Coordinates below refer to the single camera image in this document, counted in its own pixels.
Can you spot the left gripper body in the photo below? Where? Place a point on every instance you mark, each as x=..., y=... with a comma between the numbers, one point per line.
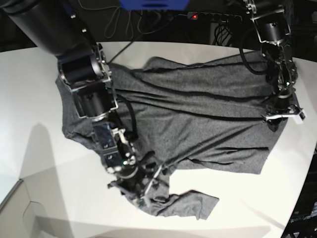
x=278, y=110

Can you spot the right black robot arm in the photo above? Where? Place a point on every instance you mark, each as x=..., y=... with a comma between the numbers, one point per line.
x=53, y=25

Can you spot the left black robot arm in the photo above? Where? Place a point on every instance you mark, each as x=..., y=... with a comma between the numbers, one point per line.
x=273, y=32

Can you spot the grey long-sleeve t-shirt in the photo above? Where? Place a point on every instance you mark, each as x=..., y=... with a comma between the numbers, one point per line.
x=200, y=116

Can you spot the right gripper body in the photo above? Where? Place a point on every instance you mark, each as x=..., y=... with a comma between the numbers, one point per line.
x=135, y=178

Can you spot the black power strip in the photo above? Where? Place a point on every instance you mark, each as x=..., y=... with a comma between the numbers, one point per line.
x=214, y=17

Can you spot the blue plastic box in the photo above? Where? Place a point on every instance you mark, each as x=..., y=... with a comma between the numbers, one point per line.
x=154, y=4

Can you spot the grey side table panel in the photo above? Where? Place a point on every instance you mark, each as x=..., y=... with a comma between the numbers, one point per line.
x=17, y=215

